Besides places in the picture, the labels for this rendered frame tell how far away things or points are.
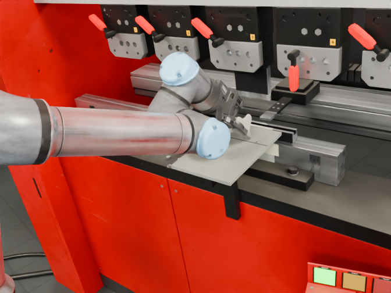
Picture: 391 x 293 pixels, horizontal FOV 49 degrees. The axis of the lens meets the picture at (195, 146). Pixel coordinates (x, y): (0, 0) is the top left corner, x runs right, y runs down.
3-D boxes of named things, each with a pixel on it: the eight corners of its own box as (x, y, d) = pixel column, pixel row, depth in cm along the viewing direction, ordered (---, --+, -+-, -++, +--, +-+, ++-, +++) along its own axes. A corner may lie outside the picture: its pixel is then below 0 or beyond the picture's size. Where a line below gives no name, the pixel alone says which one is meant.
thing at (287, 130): (230, 129, 127) (229, 121, 126) (235, 125, 129) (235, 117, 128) (292, 143, 116) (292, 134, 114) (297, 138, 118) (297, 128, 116)
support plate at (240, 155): (171, 168, 109) (170, 165, 109) (226, 124, 127) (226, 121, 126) (230, 186, 99) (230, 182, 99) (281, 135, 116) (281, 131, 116)
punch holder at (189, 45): (156, 61, 128) (146, 5, 119) (174, 52, 133) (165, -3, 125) (196, 65, 119) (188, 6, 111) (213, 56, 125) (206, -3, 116)
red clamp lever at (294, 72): (287, 92, 101) (286, 53, 96) (295, 86, 103) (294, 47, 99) (295, 93, 100) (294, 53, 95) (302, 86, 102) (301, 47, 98)
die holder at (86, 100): (80, 120, 172) (74, 99, 167) (91, 114, 176) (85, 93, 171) (176, 145, 143) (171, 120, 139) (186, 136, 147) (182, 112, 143)
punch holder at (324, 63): (277, 75, 105) (274, 7, 97) (292, 63, 110) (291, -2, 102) (337, 82, 96) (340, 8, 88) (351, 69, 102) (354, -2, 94)
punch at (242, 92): (236, 97, 120) (233, 65, 116) (240, 94, 122) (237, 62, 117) (268, 102, 115) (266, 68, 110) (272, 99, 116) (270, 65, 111)
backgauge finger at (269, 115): (246, 120, 128) (245, 105, 125) (285, 87, 145) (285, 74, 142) (283, 127, 121) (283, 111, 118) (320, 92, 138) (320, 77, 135)
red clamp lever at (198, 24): (191, 18, 107) (218, 44, 106) (200, 14, 110) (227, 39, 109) (188, 23, 109) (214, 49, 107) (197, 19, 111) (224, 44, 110)
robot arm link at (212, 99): (206, 106, 94) (177, 101, 98) (214, 114, 98) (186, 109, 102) (217, 75, 95) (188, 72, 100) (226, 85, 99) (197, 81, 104)
